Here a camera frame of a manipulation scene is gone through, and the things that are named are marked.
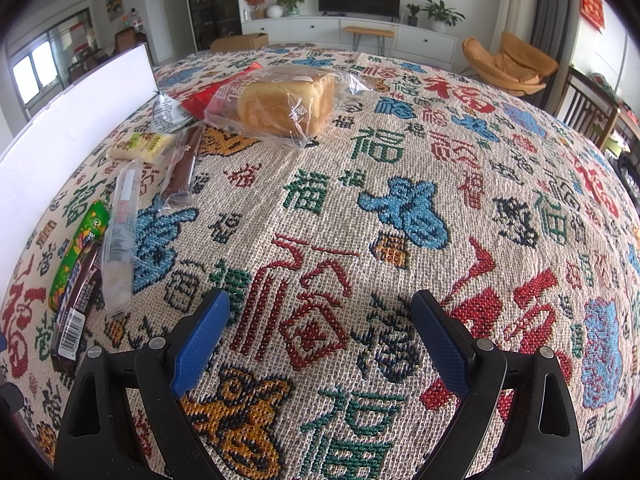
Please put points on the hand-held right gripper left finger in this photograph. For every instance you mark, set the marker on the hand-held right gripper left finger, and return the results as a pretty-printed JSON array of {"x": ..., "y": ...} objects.
[{"x": 200, "y": 342}]

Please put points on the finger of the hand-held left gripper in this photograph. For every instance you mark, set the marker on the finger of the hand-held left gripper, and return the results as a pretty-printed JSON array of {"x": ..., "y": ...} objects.
[{"x": 9, "y": 402}]

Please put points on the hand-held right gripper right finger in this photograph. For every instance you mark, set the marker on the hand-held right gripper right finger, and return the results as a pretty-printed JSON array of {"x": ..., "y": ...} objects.
[{"x": 441, "y": 342}]

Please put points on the dark chocolate bar packet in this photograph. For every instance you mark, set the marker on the dark chocolate bar packet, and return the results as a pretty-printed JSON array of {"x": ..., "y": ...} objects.
[{"x": 75, "y": 310}]

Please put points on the clear long snack packet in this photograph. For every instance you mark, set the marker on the clear long snack packet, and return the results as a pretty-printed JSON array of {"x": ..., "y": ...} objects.
[{"x": 120, "y": 230}]

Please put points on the green candy packet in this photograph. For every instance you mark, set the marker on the green candy packet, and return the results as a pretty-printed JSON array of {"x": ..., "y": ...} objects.
[{"x": 85, "y": 230}]

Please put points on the brown sausage stick packet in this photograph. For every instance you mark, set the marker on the brown sausage stick packet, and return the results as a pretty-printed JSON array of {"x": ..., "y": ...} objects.
[{"x": 182, "y": 165}]

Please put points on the yellow cake snack packet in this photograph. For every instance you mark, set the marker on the yellow cake snack packet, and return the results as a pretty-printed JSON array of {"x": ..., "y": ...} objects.
[{"x": 142, "y": 146}]

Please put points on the white foam board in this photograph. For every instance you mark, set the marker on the white foam board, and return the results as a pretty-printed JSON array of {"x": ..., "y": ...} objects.
[{"x": 75, "y": 150}]

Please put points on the grey printed snack packet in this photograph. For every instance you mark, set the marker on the grey printed snack packet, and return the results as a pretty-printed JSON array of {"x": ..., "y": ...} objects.
[{"x": 167, "y": 115}]

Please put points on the red snack packet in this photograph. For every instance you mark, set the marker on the red snack packet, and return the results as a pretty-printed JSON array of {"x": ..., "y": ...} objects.
[{"x": 200, "y": 102}]

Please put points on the bread loaf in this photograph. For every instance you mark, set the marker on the bread loaf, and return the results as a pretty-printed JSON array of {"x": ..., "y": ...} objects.
[{"x": 285, "y": 105}]

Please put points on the printed woven tablecloth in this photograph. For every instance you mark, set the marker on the printed woven tablecloth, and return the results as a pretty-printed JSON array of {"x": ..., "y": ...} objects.
[{"x": 350, "y": 210}]

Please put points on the dark wooden chair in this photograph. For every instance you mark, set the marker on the dark wooden chair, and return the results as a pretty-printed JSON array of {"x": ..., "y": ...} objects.
[{"x": 585, "y": 105}]

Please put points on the orange lounge chair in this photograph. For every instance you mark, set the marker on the orange lounge chair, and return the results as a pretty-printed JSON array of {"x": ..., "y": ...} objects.
[{"x": 510, "y": 65}]

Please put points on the wooden side table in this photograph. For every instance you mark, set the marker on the wooden side table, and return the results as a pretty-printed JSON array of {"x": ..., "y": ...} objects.
[{"x": 627, "y": 125}]

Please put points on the cardboard box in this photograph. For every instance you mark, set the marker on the cardboard box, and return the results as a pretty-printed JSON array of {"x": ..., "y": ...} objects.
[{"x": 240, "y": 42}]

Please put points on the window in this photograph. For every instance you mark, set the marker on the window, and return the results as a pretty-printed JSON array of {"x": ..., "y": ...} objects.
[{"x": 32, "y": 72}]

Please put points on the wooden bench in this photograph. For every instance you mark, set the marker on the wooden bench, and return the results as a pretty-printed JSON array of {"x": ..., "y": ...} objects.
[{"x": 367, "y": 31}]

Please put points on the large plant in white pot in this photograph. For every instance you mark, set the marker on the large plant in white pot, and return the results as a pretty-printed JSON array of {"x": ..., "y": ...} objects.
[{"x": 441, "y": 15}]

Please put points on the small plant in dark pot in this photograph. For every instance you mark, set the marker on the small plant in dark pot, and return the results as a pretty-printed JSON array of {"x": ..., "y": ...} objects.
[{"x": 413, "y": 16}]

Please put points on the white television cabinet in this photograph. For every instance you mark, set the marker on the white television cabinet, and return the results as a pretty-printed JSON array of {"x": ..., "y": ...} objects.
[{"x": 320, "y": 30}]

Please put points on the white round vase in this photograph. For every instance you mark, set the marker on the white round vase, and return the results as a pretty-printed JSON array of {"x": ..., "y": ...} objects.
[{"x": 274, "y": 11}]

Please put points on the dark display cabinet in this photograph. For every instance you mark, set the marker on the dark display cabinet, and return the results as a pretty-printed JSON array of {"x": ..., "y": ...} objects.
[{"x": 210, "y": 0}]

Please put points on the floral cream curtain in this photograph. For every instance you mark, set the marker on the floral cream curtain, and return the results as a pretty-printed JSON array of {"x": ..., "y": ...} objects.
[{"x": 515, "y": 5}]

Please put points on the red flower arrangement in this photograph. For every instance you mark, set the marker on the red flower arrangement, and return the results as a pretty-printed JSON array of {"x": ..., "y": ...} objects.
[{"x": 255, "y": 0}]

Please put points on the grey curtain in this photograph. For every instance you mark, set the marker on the grey curtain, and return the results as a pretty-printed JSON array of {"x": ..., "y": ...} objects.
[{"x": 555, "y": 10}]

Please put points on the green potted plant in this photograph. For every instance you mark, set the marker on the green potted plant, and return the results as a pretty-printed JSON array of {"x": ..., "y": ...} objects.
[{"x": 291, "y": 1}]

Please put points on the wall painting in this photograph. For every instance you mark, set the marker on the wall painting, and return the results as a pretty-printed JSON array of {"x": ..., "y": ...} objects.
[{"x": 113, "y": 2}]

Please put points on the red wall hanging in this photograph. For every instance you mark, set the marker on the red wall hanging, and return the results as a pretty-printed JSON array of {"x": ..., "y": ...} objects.
[{"x": 593, "y": 6}]

